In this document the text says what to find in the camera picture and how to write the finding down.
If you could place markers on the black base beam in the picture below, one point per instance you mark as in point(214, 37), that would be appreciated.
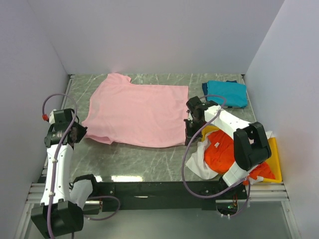
point(159, 195)

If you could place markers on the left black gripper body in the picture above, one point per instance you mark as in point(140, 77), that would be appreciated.
point(80, 131)

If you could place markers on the yellow plastic bin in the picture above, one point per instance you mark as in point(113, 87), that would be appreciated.
point(275, 159)

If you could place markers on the pink t shirt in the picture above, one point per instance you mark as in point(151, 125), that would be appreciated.
point(140, 115)

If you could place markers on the orange t shirt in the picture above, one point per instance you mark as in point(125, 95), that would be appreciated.
point(219, 154)

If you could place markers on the folded teal t shirt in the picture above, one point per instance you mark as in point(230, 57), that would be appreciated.
point(234, 93)

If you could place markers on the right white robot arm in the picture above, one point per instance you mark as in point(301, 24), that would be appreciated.
point(251, 147)

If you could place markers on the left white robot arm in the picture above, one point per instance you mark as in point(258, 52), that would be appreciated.
point(61, 207)

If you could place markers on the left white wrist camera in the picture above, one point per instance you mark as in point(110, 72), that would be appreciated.
point(48, 115)

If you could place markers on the white t shirt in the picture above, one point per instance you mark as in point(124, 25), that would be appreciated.
point(215, 155)

